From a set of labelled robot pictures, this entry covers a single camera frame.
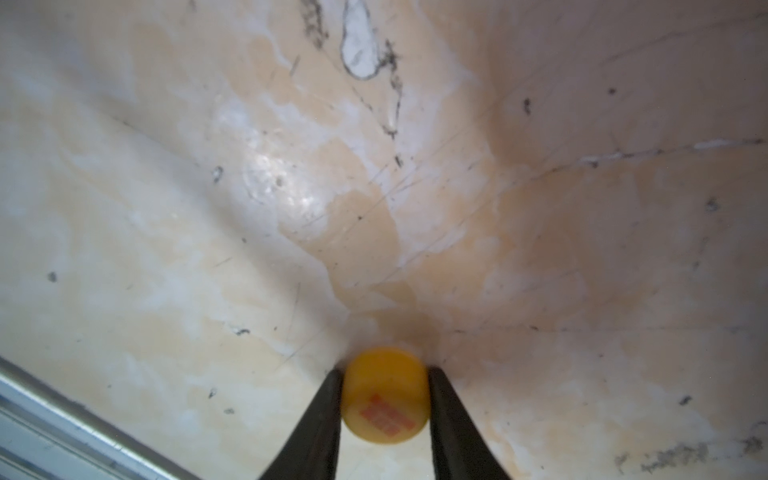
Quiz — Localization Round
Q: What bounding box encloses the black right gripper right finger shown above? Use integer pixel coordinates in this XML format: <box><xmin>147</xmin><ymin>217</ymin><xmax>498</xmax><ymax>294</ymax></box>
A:
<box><xmin>427</xmin><ymin>367</ymin><xmax>512</xmax><ymax>480</ymax></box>

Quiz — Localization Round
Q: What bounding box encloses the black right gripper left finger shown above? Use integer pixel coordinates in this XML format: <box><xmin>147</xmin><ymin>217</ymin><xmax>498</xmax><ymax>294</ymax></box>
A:
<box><xmin>260</xmin><ymin>368</ymin><xmax>344</xmax><ymax>480</ymax></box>

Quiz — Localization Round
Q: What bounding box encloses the yellow bottle cap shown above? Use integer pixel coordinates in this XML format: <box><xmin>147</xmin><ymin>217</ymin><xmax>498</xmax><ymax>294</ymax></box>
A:
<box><xmin>341</xmin><ymin>347</ymin><xmax>431</xmax><ymax>445</ymax></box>

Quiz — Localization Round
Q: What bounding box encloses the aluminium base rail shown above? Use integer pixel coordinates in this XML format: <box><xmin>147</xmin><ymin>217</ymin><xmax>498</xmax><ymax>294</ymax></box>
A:
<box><xmin>1</xmin><ymin>359</ymin><xmax>197</xmax><ymax>479</ymax></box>

